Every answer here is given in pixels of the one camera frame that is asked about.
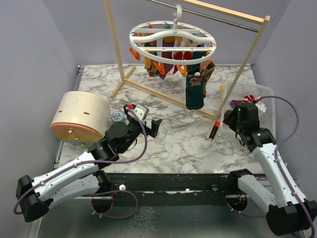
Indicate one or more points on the red white striped sock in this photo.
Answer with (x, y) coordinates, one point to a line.
(249, 99)

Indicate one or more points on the black orange highlighter marker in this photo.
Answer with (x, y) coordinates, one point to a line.
(214, 129)

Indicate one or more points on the yellow orange clothespin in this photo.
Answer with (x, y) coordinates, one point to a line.
(159, 67)

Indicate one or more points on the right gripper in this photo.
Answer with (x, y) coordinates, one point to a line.
(231, 120)

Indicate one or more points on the wooden hanger rack frame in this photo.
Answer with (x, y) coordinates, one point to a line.
(125, 78)

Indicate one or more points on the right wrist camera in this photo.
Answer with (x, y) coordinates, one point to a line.
(261, 106)

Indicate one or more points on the blue patterned round tin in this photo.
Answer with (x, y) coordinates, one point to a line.
(117, 116)

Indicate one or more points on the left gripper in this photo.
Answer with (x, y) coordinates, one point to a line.
(153, 130)

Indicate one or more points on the white round clip hanger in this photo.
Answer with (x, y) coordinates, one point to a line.
(164, 32)

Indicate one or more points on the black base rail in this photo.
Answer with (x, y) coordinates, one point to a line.
(178, 189)

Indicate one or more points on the beige argyle sock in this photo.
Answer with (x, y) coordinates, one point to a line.
(207, 74)
(152, 70)

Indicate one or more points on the yellow highlighter marker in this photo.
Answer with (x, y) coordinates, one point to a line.
(222, 89)

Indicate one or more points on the pink clothespin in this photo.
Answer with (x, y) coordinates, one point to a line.
(204, 65)

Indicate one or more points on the red beige reindeer sock front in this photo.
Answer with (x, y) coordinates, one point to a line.
(179, 42)

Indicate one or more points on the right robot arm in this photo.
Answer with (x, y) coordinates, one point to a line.
(287, 210)

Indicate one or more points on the white plastic basket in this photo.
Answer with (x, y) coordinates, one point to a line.
(242, 89)

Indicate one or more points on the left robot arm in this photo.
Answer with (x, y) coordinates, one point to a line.
(84, 175)

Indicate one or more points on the dark teal sock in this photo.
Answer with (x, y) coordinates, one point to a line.
(194, 88)
(198, 55)

